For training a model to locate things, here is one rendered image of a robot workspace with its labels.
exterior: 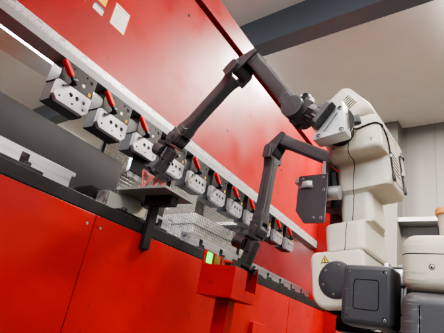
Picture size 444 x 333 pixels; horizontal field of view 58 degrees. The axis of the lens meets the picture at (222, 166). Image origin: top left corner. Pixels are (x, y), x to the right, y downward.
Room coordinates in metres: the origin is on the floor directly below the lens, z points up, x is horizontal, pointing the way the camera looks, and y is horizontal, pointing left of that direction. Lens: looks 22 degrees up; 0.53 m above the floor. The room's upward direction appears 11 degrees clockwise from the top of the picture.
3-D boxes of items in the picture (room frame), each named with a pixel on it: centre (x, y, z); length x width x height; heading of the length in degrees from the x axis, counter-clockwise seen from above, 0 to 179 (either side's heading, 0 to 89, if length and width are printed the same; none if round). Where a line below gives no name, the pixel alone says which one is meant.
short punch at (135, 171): (1.65, 0.37, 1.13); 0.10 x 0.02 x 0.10; 144
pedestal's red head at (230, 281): (1.69, -0.12, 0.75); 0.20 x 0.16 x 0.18; 146
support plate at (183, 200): (1.56, 0.25, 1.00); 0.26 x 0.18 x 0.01; 54
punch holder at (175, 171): (1.79, 0.26, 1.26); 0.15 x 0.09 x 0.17; 144
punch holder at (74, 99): (1.31, 0.61, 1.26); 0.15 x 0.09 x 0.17; 144
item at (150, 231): (1.54, 0.21, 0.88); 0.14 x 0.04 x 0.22; 54
